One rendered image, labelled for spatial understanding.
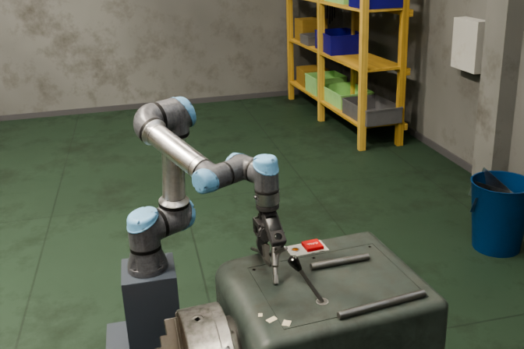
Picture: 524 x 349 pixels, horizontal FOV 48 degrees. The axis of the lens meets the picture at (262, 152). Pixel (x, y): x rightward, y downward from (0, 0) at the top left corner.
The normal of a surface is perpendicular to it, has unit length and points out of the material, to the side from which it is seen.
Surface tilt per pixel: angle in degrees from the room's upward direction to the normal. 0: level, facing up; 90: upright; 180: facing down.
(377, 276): 0
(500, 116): 90
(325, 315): 0
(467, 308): 0
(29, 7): 90
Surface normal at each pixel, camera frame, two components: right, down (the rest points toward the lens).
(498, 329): -0.04, -0.94
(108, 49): 0.22, 0.32
